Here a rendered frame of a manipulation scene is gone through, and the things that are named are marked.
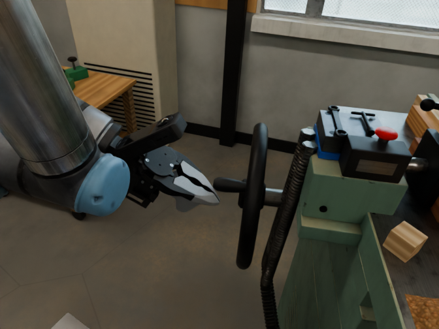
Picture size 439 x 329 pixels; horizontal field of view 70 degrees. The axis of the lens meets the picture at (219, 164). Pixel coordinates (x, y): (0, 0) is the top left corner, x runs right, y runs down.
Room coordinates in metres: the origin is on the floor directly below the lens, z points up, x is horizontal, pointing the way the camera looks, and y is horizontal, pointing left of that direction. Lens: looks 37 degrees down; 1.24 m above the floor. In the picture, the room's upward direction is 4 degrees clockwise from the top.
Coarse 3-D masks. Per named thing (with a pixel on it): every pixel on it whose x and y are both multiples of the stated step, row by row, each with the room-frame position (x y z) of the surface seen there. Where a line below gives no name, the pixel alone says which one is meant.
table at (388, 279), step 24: (384, 120) 0.65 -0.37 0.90; (408, 144) 0.55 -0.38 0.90; (408, 192) 0.40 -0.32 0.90; (384, 216) 0.34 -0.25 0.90; (408, 216) 0.35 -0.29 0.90; (432, 216) 0.35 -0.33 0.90; (336, 240) 0.34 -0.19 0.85; (360, 240) 0.33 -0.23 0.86; (384, 240) 0.30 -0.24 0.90; (432, 240) 0.30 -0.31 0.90; (384, 264) 0.26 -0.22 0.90; (408, 264) 0.26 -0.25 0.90; (432, 264) 0.26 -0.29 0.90; (384, 288) 0.23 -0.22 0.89; (408, 288) 0.22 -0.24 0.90; (432, 288) 0.23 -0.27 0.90; (384, 312) 0.21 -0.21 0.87; (408, 312) 0.19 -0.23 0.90
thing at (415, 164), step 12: (432, 132) 0.44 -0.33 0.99; (420, 144) 0.45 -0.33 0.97; (432, 144) 0.42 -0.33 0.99; (420, 156) 0.43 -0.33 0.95; (432, 156) 0.40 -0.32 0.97; (408, 168) 0.40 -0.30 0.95; (420, 168) 0.40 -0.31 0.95; (432, 168) 0.39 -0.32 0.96; (420, 180) 0.40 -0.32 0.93; (432, 180) 0.38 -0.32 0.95; (420, 192) 0.39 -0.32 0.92; (432, 192) 0.37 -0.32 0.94; (432, 204) 0.36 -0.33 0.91
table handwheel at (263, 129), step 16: (256, 128) 0.50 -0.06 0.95; (256, 144) 0.44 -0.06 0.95; (256, 160) 0.41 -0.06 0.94; (256, 176) 0.39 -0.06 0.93; (256, 192) 0.37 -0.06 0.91; (272, 192) 0.46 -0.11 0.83; (256, 208) 0.35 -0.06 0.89; (256, 224) 0.34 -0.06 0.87; (240, 240) 0.34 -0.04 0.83; (240, 256) 0.33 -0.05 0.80
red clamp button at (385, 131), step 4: (376, 128) 0.40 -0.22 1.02; (380, 128) 0.39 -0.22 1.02; (384, 128) 0.39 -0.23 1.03; (388, 128) 0.39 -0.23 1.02; (376, 132) 0.38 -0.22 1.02; (380, 132) 0.38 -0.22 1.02; (384, 132) 0.38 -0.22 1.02; (388, 132) 0.38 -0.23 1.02; (392, 132) 0.38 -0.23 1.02; (396, 132) 0.38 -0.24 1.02; (380, 136) 0.38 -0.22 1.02; (384, 136) 0.37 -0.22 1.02; (388, 136) 0.37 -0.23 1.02; (392, 136) 0.37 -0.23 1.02; (396, 136) 0.37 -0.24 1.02
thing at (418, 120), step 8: (416, 112) 0.63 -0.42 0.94; (424, 112) 0.62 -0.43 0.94; (408, 120) 0.65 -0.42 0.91; (416, 120) 0.62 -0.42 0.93; (424, 120) 0.59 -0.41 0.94; (432, 120) 0.59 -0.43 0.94; (416, 128) 0.60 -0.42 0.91; (424, 128) 0.57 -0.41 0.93; (432, 128) 0.56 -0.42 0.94; (416, 136) 0.59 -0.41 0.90
